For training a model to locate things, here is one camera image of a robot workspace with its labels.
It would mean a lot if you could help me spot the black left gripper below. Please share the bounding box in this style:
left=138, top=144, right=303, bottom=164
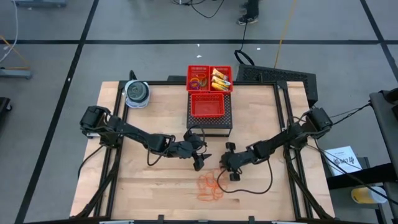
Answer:
left=169, top=130, right=213, bottom=172

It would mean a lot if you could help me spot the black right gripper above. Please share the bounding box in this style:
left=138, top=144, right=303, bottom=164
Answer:
left=219, top=142, right=259, bottom=182

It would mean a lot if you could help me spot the black side desk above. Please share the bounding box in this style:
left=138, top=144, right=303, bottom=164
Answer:
left=369, top=88, right=398, bottom=224

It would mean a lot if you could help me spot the black perforated metal riser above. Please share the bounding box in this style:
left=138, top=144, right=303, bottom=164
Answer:
left=186, top=92, right=233, bottom=138

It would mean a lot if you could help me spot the red plastic mesh basket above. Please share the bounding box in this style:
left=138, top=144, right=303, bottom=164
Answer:
left=208, top=65, right=233, bottom=94
left=190, top=93, right=225, bottom=118
left=185, top=65, right=210, bottom=93

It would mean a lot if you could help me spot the black perforated computer case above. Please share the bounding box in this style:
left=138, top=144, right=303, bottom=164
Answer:
left=236, top=63, right=318, bottom=108

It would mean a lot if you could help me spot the white printed booklet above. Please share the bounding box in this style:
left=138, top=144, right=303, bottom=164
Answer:
left=323, top=145, right=363, bottom=177

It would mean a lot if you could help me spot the black shelf beam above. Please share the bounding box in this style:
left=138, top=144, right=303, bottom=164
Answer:
left=326, top=163, right=398, bottom=190

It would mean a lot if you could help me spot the yellow white plastic container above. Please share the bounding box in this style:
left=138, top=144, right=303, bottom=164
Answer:
left=350, top=185, right=388, bottom=205

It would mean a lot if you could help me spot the person's black shoe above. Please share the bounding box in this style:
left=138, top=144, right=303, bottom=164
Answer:
left=238, top=14, right=259, bottom=26

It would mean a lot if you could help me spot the person's leg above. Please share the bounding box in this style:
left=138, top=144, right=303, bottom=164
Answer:
left=244, top=0, right=260, bottom=18

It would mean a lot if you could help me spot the grey floor stand base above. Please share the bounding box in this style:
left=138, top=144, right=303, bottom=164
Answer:
left=0, top=67, right=33, bottom=79
left=12, top=0, right=68, bottom=8

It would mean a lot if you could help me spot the black floor object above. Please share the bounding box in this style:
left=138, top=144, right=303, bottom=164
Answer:
left=0, top=96, right=13, bottom=123

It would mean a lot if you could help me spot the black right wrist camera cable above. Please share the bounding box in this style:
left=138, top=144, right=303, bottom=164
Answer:
left=216, top=158, right=274, bottom=195

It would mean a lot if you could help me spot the black aluminium extrusion frame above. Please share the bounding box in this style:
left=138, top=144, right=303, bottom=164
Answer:
left=70, top=79, right=336, bottom=224

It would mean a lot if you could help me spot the black computer power cable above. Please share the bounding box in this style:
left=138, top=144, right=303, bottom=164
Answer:
left=233, top=21, right=249, bottom=66

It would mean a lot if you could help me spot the black arm floor cable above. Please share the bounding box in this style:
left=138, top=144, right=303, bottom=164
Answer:
left=76, top=144, right=105, bottom=180

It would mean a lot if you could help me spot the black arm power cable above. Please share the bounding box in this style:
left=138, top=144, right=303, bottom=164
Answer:
left=329, top=102, right=373, bottom=119

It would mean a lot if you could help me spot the black floor cable bundle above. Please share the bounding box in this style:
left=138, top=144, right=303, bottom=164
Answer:
left=172, top=0, right=226, bottom=19

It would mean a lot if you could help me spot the yellow floor cable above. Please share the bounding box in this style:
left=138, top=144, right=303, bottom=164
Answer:
left=274, top=0, right=298, bottom=68

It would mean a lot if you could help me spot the orange floor cable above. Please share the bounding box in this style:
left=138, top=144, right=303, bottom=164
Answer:
left=0, top=34, right=31, bottom=70

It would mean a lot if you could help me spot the white floor cable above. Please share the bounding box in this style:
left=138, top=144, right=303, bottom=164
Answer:
left=0, top=0, right=19, bottom=63

